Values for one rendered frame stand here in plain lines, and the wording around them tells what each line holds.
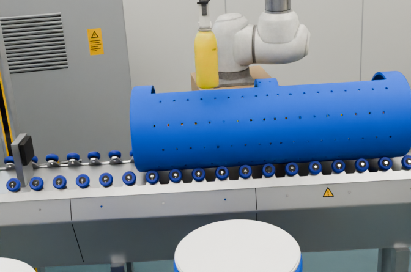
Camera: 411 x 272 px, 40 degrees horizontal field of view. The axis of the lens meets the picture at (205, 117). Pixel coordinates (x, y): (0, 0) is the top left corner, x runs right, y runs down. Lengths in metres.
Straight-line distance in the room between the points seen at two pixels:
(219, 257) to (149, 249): 0.74
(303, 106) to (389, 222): 0.51
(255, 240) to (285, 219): 0.58
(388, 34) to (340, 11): 0.48
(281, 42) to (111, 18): 1.22
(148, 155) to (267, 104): 0.40
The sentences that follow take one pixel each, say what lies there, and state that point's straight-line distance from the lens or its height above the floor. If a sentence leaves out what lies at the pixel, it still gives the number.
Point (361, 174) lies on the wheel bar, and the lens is 1.87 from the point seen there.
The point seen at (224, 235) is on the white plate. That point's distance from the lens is 1.32.
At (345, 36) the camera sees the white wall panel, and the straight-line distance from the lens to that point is 4.84.
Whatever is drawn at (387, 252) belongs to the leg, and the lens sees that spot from 2.23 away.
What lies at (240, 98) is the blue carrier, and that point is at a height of 1.21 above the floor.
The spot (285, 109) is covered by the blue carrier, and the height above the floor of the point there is 1.17.
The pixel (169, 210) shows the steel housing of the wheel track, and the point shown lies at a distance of 1.83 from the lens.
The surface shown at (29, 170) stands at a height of 0.96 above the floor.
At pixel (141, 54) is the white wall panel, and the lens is 4.46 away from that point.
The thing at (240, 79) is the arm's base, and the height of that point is 1.12.
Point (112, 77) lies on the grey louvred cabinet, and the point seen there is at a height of 0.93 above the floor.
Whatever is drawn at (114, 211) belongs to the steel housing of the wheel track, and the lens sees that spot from 1.85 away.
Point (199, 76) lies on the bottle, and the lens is 1.67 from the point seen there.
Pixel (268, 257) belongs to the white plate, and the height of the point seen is 1.04.
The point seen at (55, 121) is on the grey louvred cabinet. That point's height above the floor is 0.71.
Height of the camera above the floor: 1.72
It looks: 19 degrees down
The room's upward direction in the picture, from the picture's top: 4 degrees counter-clockwise
